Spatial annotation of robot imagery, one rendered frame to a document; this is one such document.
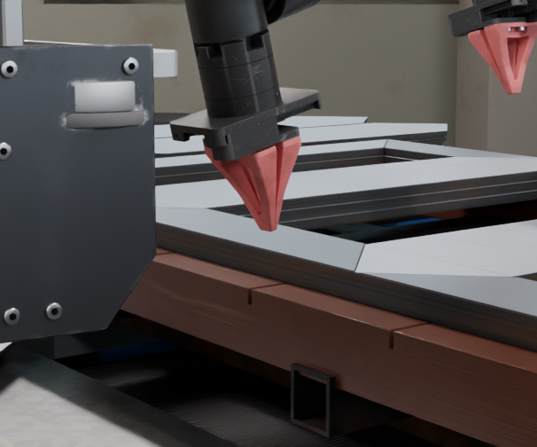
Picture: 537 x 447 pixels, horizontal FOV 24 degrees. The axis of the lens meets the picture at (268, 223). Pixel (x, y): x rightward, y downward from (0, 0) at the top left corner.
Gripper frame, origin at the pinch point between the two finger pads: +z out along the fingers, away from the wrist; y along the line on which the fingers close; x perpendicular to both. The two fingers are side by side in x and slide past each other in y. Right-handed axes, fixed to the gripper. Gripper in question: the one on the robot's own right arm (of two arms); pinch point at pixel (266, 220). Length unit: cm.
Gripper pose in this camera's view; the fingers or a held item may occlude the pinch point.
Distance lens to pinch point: 100.1
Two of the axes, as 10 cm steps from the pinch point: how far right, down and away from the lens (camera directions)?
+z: 1.8, 9.3, 3.1
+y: -7.6, 3.3, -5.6
